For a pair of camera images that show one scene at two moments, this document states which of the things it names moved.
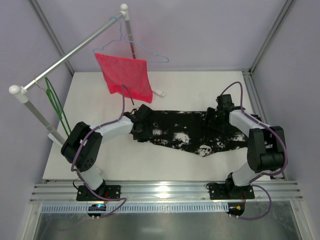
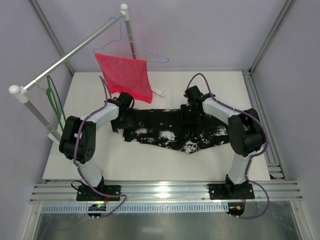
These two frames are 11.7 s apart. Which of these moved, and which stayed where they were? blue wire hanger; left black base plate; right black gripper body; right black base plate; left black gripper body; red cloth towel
Moved: right black gripper body; left black gripper body
Stayed: left black base plate; red cloth towel; blue wire hanger; right black base plate
